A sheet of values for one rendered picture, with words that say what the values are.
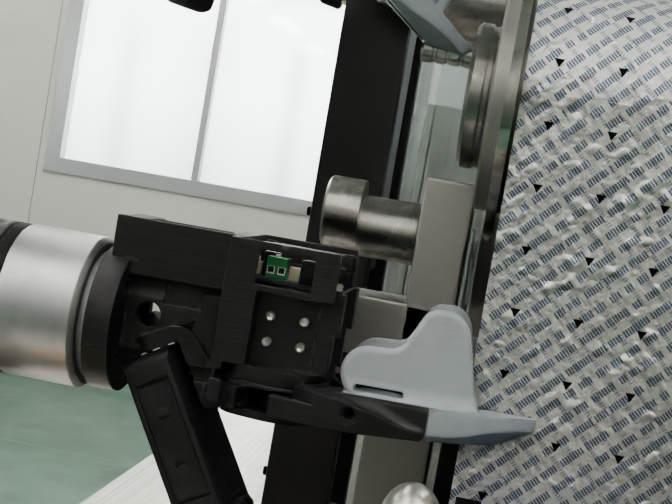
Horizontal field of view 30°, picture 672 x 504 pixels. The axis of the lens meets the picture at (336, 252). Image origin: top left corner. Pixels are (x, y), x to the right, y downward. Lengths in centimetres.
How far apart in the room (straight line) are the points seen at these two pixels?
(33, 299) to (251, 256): 10
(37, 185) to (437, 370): 605
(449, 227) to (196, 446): 18
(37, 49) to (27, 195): 74
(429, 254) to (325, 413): 14
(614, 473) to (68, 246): 28
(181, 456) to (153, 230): 11
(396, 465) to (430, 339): 13
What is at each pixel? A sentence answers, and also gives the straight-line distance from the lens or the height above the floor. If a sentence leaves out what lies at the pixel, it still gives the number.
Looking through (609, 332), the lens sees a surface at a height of 115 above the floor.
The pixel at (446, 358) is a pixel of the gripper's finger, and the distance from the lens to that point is 58.
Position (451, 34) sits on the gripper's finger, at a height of 128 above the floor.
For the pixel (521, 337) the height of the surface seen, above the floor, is 114.
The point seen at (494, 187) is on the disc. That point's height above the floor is 120.
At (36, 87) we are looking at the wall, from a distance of 662.
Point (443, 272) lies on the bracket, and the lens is 67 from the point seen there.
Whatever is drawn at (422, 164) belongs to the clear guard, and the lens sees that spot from 163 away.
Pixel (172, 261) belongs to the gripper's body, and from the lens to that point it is 60.
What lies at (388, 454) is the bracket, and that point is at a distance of 69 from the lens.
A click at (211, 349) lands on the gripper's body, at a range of 60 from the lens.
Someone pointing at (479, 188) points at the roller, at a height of 120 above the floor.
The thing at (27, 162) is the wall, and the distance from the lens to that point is 662.
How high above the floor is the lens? 119
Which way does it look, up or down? 3 degrees down
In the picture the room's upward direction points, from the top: 10 degrees clockwise
